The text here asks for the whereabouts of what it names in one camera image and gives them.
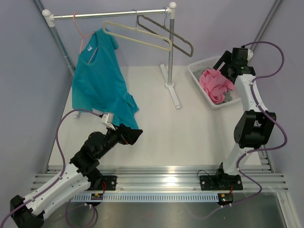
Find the pink t shirt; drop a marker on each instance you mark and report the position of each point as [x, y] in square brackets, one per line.
[216, 83]

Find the pink wire hanger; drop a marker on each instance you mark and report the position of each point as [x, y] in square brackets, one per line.
[83, 37]

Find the white and metal clothes rack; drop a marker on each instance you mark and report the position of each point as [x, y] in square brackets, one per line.
[166, 71]

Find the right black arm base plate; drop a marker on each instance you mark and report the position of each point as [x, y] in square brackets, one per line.
[209, 183]

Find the slotted white cable duct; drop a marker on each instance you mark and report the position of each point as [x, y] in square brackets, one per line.
[146, 197]

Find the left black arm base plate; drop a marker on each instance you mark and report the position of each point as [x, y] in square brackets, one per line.
[104, 183]

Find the white plastic basket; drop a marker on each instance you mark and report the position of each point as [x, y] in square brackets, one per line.
[196, 69]

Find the aluminium mounting rail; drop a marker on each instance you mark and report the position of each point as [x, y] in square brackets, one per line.
[186, 178]

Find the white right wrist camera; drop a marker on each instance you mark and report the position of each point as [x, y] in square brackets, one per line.
[249, 53]

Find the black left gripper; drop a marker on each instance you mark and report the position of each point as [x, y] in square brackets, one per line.
[131, 134]

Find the teal t shirt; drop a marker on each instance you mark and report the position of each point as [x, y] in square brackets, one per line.
[98, 83]

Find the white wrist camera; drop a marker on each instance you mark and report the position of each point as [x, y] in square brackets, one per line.
[249, 53]
[106, 120]

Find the cream hanger with metal hook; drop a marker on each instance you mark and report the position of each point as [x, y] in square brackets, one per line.
[137, 35]

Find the grey cloth in basket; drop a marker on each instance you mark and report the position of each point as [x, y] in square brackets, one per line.
[228, 98]

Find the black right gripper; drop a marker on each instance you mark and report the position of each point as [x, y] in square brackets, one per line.
[225, 58]

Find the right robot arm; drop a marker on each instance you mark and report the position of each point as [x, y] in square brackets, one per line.
[254, 127]

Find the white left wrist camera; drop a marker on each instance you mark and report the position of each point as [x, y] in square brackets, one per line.
[106, 120]

